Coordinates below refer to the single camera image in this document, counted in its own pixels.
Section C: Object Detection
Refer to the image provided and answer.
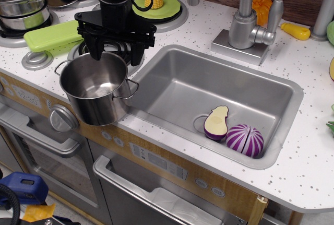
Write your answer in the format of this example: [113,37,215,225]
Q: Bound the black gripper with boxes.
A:
[75,0,157,66]

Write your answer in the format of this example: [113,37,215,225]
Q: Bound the steel pot with handles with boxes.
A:
[54,52,139,126]

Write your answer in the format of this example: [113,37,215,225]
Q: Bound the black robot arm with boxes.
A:
[75,0,157,66]

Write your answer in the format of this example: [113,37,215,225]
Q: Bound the grey toy sink basin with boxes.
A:
[130,45,304,169]

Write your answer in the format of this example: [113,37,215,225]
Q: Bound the black coil burner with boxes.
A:
[75,41,131,64]

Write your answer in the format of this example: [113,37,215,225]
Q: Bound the green plastic cutting board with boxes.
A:
[23,20,82,52]

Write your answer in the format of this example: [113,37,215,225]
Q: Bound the green round plate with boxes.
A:
[133,0,181,20]

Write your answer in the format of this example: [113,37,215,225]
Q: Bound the grey stove knob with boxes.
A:
[21,51,53,70]

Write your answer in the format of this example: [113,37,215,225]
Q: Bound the silver oven knob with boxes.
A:
[49,104,79,133]

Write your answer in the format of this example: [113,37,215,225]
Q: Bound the stacked steel pots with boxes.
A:
[1,0,50,30]

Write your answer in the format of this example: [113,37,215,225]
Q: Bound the grey oven door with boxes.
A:
[1,104,112,224]

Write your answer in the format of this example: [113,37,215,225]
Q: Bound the purple toy eggplant half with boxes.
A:
[204,106,229,140]

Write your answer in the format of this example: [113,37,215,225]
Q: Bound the silver toy faucet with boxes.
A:
[211,0,284,66]

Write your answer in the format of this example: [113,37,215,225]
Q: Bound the grey dishwasher door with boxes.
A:
[93,156,247,224]

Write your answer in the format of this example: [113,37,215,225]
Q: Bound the orange toy bell pepper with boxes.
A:
[252,0,272,26]

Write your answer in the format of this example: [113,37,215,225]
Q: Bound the purple striped toy onion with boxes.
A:
[225,124,264,158]

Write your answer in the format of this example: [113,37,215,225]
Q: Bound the blue clamp device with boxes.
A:
[1,172,49,205]

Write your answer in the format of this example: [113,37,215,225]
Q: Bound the green toy vegetable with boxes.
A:
[326,21,334,45]

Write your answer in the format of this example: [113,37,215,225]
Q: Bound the yellow toy knife handle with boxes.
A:
[280,22,311,41]

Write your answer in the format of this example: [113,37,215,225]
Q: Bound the grey vertical post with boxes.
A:
[310,0,333,41]

